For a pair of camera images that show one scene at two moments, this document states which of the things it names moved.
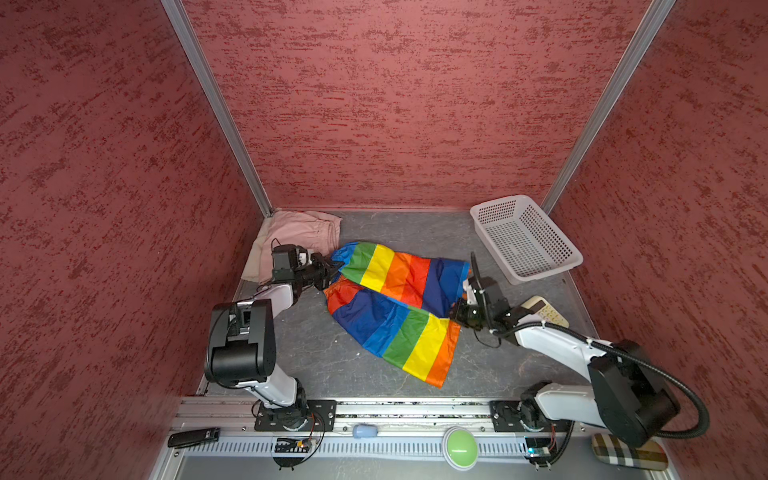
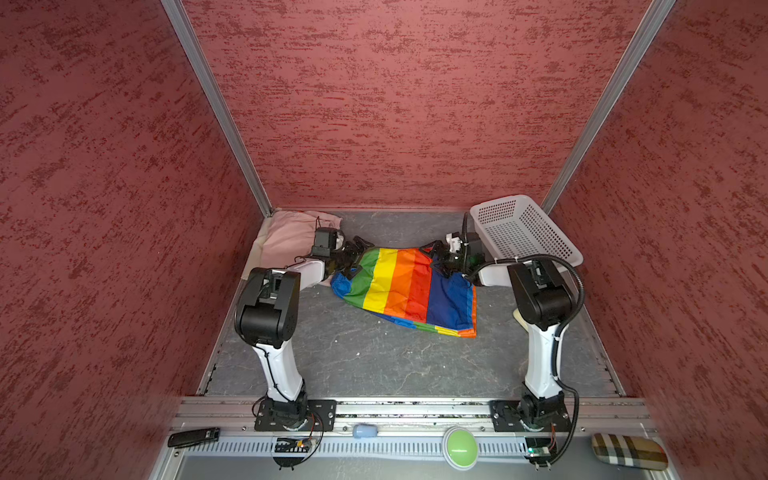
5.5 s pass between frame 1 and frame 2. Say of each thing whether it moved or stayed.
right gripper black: moved
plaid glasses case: stayed
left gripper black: moved
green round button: stayed
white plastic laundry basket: stayed
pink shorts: stayed
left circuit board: stayed
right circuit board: stayed
